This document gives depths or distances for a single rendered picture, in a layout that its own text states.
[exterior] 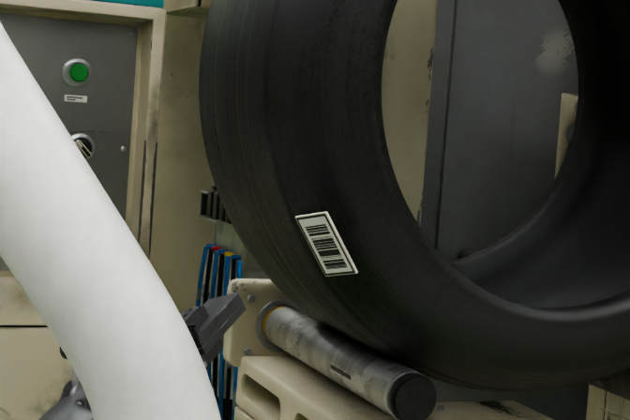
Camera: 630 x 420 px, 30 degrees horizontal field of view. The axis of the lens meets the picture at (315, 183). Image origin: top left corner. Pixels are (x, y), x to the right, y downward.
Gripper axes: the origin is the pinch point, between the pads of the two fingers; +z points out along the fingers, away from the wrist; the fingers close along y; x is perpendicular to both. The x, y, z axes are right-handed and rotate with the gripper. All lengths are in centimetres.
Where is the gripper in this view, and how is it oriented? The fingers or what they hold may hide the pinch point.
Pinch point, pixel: (207, 325)
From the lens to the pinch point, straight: 88.8
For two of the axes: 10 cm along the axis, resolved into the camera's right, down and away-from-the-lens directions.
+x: 8.4, -2.5, -4.9
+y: 4.0, 8.9, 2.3
